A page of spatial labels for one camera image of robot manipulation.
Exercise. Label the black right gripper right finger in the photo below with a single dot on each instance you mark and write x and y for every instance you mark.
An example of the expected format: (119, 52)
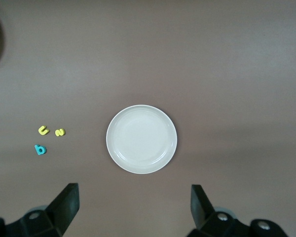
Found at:
(202, 209)

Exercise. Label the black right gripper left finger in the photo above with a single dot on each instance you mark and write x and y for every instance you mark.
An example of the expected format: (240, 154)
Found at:
(64, 207)

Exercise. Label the teal foam letter b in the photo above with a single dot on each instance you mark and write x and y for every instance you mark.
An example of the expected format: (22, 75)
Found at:
(37, 148)

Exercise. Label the yellow foam letter z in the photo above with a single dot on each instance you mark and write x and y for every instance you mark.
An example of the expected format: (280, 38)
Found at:
(60, 132)

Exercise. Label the yellow foam letter u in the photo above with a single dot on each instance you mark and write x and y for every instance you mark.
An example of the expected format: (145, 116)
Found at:
(41, 132)

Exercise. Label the beige round plate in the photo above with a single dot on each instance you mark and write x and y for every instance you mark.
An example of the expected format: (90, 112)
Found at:
(141, 139)

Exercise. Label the brown table cover mat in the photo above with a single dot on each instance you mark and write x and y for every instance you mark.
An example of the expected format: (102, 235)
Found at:
(148, 61)

